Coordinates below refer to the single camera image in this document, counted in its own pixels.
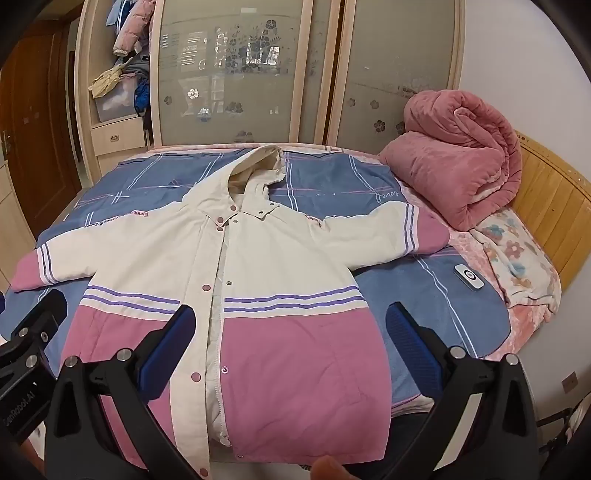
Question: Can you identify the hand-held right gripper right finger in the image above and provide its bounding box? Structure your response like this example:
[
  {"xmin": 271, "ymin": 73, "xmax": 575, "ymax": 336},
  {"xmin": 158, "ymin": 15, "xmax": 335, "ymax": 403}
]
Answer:
[{"xmin": 386, "ymin": 301, "xmax": 540, "ymax": 480}]

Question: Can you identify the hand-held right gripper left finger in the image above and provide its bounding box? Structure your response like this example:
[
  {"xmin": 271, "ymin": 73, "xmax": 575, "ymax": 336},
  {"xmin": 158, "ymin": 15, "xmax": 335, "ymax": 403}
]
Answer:
[{"xmin": 45, "ymin": 304, "xmax": 214, "ymax": 480}]

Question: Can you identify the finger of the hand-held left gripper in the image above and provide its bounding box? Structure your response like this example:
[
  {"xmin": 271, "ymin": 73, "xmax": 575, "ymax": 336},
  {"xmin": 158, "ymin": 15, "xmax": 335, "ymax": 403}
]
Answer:
[{"xmin": 0, "ymin": 288, "xmax": 69, "ymax": 371}]

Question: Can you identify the white and pink hooded jacket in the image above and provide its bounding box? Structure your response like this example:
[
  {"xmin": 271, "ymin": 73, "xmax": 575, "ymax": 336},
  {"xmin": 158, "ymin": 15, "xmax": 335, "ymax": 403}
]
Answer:
[{"xmin": 11, "ymin": 144, "xmax": 451, "ymax": 476}]

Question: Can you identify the person's right hand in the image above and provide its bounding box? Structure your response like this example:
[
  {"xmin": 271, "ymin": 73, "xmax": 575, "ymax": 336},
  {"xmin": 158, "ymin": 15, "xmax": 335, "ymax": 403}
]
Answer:
[{"xmin": 308, "ymin": 458, "xmax": 357, "ymax": 480}]

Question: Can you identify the blue plaid bed sheet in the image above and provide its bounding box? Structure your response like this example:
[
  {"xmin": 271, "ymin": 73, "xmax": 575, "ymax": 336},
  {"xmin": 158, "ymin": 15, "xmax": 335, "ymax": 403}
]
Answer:
[{"xmin": 0, "ymin": 145, "xmax": 513, "ymax": 416}]

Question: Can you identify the white remote control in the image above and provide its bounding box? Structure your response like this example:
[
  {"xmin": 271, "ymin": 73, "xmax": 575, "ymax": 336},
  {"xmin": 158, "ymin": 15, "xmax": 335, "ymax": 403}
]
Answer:
[{"xmin": 452, "ymin": 264, "xmax": 485, "ymax": 292}]

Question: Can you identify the beige side cabinet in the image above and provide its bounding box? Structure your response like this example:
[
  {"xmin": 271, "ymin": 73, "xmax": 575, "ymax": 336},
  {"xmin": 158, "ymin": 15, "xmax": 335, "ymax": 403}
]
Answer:
[{"xmin": 0, "ymin": 161, "xmax": 38, "ymax": 291}]

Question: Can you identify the pink floral under sheet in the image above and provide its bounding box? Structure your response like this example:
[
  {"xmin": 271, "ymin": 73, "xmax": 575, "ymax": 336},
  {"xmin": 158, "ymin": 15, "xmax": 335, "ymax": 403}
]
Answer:
[{"xmin": 392, "ymin": 185, "xmax": 561, "ymax": 361}]

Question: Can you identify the floral pillow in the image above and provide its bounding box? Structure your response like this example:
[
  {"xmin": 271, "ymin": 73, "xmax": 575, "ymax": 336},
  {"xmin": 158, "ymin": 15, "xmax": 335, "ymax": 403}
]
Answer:
[{"xmin": 471, "ymin": 208, "xmax": 563, "ymax": 311}]

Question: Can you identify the beige wardrobe drawer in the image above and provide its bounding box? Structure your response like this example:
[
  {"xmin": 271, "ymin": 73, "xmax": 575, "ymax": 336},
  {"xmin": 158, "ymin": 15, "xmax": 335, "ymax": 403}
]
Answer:
[{"xmin": 90, "ymin": 116, "xmax": 151, "ymax": 155}]

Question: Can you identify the brown wooden door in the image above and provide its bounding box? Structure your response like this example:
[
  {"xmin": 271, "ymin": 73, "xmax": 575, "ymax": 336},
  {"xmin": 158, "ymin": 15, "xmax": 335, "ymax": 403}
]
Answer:
[{"xmin": 0, "ymin": 21, "xmax": 84, "ymax": 217}]

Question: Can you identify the wooden headboard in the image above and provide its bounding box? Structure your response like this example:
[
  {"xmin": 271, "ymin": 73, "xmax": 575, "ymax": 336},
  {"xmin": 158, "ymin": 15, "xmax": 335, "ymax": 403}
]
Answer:
[{"xmin": 510, "ymin": 131, "xmax": 591, "ymax": 296}]

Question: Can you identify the blue hanging garment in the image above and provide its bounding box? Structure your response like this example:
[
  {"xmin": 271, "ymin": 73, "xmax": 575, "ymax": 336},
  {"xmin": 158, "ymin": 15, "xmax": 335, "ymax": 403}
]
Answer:
[{"xmin": 134, "ymin": 76, "xmax": 151, "ymax": 116}]

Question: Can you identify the beige crumpled cloth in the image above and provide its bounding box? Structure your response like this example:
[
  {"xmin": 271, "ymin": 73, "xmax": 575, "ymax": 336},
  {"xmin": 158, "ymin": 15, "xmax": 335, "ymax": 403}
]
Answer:
[{"xmin": 88, "ymin": 62, "xmax": 127, "ymax": 99}]

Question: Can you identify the grey hanging garment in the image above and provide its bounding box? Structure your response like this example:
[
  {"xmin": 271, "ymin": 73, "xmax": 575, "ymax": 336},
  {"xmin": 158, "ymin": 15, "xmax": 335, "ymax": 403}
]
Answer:
[{"xmin": 122, "ymin": 55, "xmax": 151, "ymax": 79}]

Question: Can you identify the beige sliding door wardrobe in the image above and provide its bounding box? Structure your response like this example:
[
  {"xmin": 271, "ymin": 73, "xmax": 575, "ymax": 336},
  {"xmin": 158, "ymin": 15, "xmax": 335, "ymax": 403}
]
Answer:
[{"xmin": 74, "ymin": 0, "xmax": 465, "ymax": 195}]

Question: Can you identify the pink hanging puffer jacket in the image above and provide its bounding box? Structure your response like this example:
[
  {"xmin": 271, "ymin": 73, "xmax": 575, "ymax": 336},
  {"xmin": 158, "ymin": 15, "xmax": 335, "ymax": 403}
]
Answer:
[{"xmin": 113, "ymin": 0, "xmax": 155, "ymax": 58}]

